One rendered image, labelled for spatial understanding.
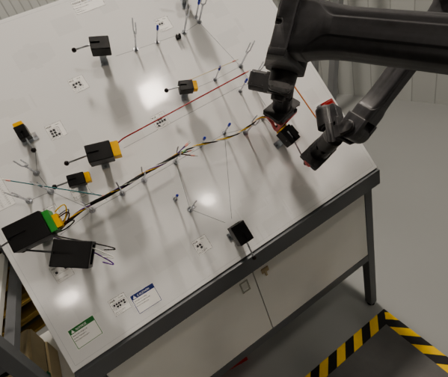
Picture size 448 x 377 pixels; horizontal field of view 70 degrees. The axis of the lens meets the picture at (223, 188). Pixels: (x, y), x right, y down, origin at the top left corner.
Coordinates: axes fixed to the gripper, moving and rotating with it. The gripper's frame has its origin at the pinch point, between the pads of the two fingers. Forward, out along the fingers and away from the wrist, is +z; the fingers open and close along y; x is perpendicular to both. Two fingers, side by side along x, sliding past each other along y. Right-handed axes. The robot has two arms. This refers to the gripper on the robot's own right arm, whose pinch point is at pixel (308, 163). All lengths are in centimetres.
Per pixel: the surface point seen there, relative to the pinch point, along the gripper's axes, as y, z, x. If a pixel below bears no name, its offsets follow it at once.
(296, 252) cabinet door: 17.9, 21.8, 20.1
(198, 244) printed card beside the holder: 44.4, 4.6, -5.4
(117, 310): 74, 4, -8
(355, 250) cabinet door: -7, 38, 40
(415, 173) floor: -121, 114, 57
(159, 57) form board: 12, -5, -60
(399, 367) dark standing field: 11, 54, 91
